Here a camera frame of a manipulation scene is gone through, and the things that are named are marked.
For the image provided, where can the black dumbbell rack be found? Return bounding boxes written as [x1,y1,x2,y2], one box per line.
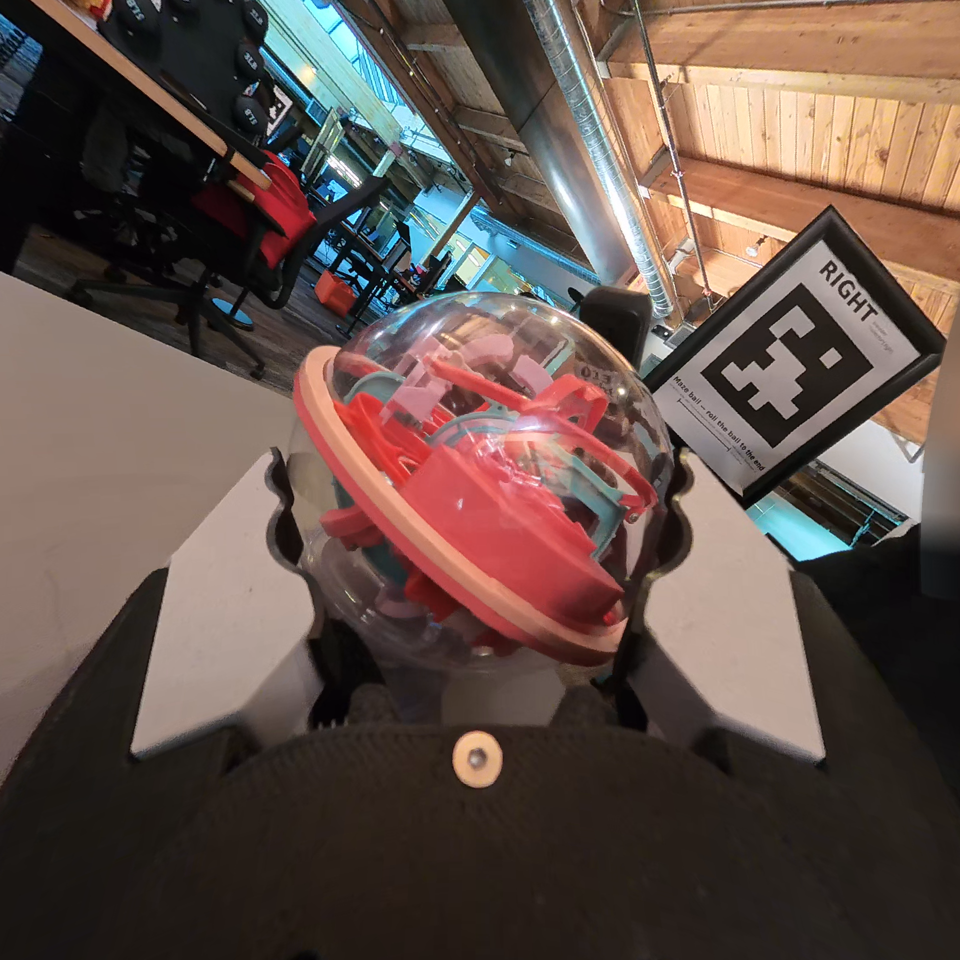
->
[97,0,273,142]

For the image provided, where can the black office chair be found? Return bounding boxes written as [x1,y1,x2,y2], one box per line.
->
[66,150,393,380]

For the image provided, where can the wooden desk black legs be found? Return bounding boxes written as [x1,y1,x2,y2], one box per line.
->
[30,0,275,192]

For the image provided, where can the orange crate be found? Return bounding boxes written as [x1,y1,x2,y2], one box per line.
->
[313,270,363,310]

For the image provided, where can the black framed marker sign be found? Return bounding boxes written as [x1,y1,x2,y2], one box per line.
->
[643,204,948,513]

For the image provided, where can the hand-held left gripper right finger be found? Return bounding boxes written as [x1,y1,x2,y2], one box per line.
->
[611,446,828,764]

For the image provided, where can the clear maze ball red tracks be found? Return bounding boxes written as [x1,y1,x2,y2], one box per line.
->
[292,291,678,669]

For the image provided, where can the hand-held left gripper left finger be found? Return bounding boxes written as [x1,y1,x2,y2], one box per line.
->
[129,446,331,760]

